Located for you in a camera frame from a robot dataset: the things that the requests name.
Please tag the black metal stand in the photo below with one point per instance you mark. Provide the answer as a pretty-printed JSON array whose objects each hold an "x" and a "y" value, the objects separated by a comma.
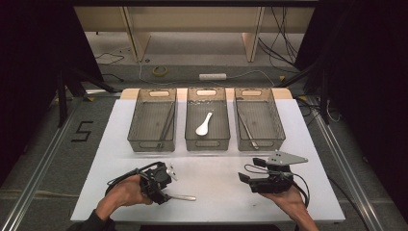
[
  {"x": 61, "y": 96},
  {"x": 324, "y": 96}
]

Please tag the light wooden desk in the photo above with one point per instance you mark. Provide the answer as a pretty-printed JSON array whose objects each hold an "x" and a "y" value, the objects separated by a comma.
[{"x": 192, "y": 19}]

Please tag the white ceramic spoon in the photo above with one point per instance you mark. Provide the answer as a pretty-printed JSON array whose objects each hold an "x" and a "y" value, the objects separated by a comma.
[{"x": 202, "y": 130}]

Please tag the white power strip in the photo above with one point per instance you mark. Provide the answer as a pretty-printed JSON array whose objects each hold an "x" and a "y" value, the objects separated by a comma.
[{"x": 212, "y": 76}]

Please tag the person's right hand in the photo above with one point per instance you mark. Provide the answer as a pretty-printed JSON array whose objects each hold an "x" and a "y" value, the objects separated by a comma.
[{"x": 288, "y": 203}]

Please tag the person's left hand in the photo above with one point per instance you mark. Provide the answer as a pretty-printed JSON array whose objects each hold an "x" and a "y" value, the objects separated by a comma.
[{"x": 126, "y": 192}]

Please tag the silver metal cutlery piece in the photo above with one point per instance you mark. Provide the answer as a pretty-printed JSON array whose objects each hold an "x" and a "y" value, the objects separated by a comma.
[
  {"x": 184, "y": 197},
  {"x": 248, "y": 130}
]

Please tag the clear grey plastic bin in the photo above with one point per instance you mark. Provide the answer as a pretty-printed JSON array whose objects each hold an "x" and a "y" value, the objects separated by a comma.
[
  {"x": 266, "y": 122},
  {"x": 147, "y": 122},
  {"x": 211, "y": 134}
]

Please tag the black curtain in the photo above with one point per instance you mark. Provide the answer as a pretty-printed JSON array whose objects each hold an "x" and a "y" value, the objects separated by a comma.
[
  {"x": 32, "y": 64},
  {"x": 369, "y": 80}
]

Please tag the white table sheet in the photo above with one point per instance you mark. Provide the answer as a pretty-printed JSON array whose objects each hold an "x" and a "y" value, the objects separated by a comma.
[{"x": 211, "y": 179}]

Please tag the aluminium floor rail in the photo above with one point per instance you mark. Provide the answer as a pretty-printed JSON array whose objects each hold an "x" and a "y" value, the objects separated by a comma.
[
  {"x": 38, "y": 170},
  {"x": 346, "y": 166}
]

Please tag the yellow tape roll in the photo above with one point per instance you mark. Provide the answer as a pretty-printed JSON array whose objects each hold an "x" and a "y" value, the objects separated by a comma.
[{"x": 159, "y": 71}]

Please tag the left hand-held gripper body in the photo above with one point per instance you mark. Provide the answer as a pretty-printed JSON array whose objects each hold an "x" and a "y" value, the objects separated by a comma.
[{"x": 157, "y": 178}]

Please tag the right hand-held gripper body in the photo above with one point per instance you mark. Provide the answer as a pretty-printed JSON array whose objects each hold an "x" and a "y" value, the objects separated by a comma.
[{"x": 284, "y": 158}]

